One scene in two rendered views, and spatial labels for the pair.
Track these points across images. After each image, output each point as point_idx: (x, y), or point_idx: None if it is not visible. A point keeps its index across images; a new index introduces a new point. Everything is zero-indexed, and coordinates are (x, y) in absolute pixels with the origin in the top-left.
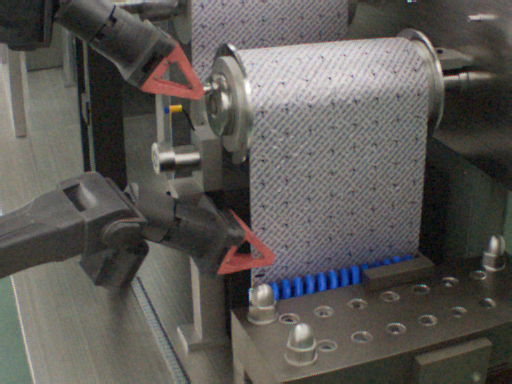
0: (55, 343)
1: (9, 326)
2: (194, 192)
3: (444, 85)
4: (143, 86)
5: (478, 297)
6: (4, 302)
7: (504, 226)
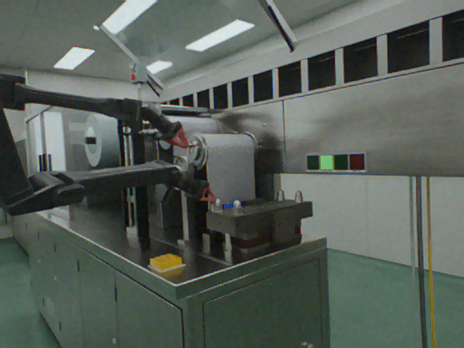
0: (130, 251)
1: (39, 343)
2: None
3: None
4: (172, 139)
5: (282, 203)
6: (33, 333)
7: None
